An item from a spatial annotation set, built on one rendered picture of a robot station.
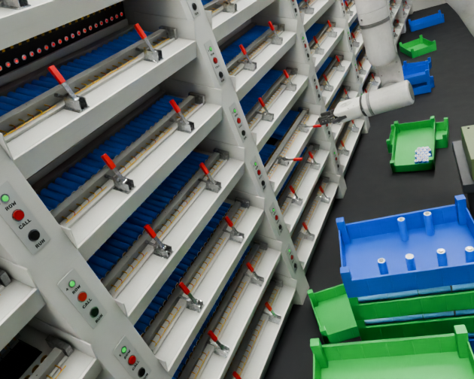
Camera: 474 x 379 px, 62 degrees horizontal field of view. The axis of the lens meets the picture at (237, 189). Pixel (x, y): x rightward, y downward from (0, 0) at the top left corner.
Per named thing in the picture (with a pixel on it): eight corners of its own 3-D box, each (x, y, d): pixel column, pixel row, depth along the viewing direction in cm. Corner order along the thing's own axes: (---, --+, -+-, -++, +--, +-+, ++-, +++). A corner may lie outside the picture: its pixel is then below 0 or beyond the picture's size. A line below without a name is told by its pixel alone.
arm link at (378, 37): (366, 15, 135) (384, 97, 149) (357, 28, 124) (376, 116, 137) (394, 7, 130) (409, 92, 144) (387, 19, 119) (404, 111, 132)
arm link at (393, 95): (371, 86, 142) (366, 97, 135) (409, 74, 134) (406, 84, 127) (379, 107, 145) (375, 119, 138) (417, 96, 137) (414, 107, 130)
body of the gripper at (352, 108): (366, 89, 143) (337, 99, 150) (360, 101, 136) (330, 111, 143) (372, 107, 146) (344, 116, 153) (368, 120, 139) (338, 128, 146)
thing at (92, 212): (222, 119, 118) (221, 74, 109) (83, 265, 75) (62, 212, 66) (164, 105, 124) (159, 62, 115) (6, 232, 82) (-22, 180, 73)
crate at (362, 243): (466, 219, 97) (463, 193, 93) (497, 280, 80) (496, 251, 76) (342, 241, 106) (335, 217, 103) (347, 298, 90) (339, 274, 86)
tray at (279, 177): (318, 123, 185) (320, 105, 178) (273, 202, 142) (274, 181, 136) (278, 115, 191) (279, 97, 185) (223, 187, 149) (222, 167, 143)
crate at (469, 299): (468, 244, 101) (466, 219, 97) (499, 306, 84) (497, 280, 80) (348, 262, 110) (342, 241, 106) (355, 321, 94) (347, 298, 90)
